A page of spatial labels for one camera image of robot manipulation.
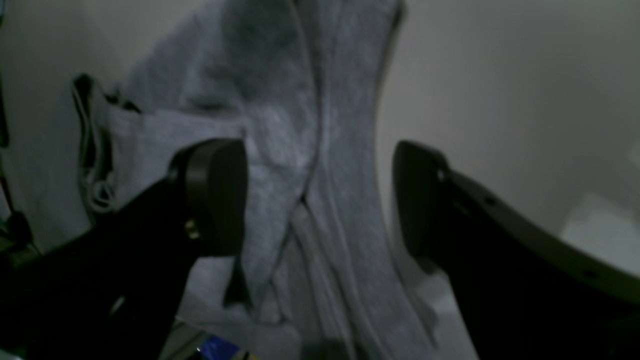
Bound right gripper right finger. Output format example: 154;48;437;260
392;140;640;360

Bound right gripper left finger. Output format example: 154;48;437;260
0;138;249;360

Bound grey T-shirt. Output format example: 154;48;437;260
61;0;435;360

